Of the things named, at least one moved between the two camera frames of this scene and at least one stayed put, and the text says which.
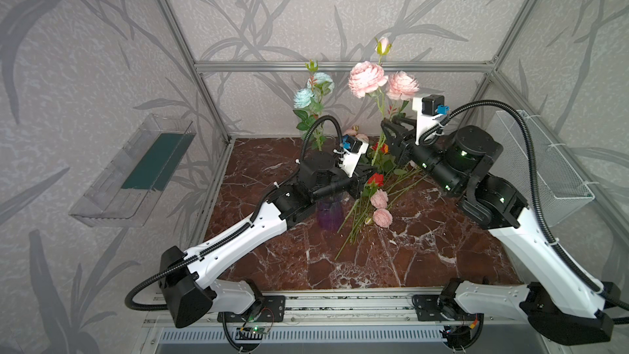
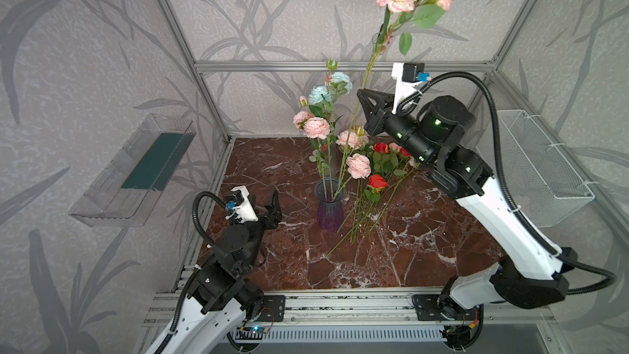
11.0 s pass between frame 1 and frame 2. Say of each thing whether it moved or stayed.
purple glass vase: stayed
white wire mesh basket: stayed
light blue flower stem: moved
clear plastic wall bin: stayed
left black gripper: moved
